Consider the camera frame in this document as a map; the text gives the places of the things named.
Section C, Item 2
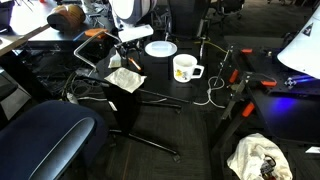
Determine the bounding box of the black cable bundle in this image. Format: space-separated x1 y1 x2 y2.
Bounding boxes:
35 69 103 102

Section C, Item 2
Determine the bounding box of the white round plate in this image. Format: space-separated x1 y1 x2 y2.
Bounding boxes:
144 40 178 58

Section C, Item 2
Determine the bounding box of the black tall chair back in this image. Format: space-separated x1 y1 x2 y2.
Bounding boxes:
166 0 212 38

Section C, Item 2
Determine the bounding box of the light wooden desk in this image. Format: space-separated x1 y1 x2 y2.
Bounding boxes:
0 0 52 58

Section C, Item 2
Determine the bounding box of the orange marker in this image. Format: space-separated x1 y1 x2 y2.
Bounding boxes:
128 57 143 72

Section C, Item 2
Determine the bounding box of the cream cloth bag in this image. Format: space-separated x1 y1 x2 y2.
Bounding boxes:
226 132 294 180

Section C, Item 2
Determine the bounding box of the white cable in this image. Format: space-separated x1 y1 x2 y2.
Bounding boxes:
76 75 228 110

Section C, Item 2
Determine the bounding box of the orange plastic tool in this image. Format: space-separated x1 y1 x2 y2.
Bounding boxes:
84 27 110 38

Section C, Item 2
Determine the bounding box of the gray flat panel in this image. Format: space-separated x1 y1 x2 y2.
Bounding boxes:
0 84 33 122

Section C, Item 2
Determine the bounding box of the white mug with print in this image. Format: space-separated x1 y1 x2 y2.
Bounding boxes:
172 53 205 84

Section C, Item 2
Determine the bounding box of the white power adapter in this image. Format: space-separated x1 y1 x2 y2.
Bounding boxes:
65 92 80 105

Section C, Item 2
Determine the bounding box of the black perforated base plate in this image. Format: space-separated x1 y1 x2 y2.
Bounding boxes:
233 46 320 98

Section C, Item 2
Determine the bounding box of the white paper sheet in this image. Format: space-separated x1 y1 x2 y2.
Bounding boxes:
304 145 320 155

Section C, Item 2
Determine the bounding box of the bent metal tube frame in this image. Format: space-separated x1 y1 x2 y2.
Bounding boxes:
73 30 122 77

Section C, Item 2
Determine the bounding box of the orange handled bar clamp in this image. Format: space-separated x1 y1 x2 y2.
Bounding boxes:
214 45 254 88
219 71 278 121

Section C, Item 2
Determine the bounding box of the blue seat office chair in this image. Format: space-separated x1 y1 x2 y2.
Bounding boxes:
0 99 110 180

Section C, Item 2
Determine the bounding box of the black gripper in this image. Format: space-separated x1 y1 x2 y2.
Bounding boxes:
119 39 144 66

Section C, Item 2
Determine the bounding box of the black table pedestal base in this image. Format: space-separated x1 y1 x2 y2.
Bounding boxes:
105 83 192 163

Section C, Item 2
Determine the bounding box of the yellow cable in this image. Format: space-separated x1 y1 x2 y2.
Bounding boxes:
199 39 230 55

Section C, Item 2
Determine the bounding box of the black office chair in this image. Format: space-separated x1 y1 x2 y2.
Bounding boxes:
210 0 247 20

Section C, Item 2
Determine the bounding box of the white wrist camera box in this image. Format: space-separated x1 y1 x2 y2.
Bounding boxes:
117 24 155 43

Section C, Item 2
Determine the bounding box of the black desk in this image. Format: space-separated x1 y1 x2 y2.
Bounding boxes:
28 0 116 44

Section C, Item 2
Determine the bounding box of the wide crumpled paper napkin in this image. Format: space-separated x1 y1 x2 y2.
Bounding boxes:
103 66 148 94

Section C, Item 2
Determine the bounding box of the brown round object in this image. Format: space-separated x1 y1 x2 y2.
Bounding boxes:
46 3 87 33

